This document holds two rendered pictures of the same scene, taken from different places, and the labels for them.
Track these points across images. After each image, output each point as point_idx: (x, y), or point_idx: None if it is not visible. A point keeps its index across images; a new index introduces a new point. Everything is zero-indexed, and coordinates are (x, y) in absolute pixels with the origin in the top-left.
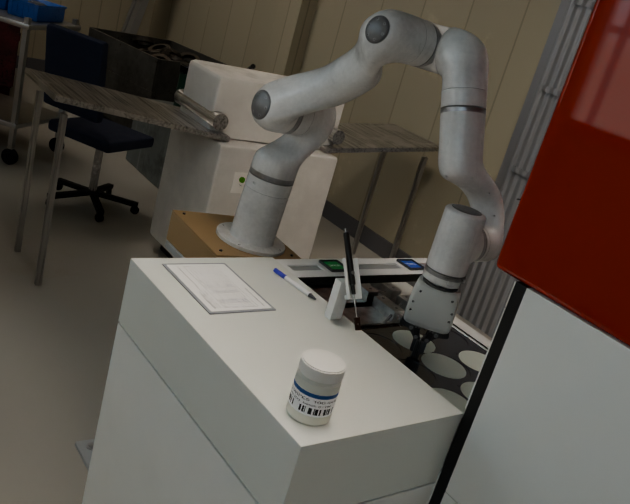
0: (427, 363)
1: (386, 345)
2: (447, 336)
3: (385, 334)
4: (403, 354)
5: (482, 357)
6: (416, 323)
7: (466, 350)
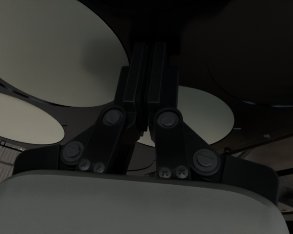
0: (94, 35)
1: (269, 64)
2: (20, 164)
3: (258, 116)
4: (197, 41)
5: (23, 135)
6: (186, 198)
7: (60, 141)
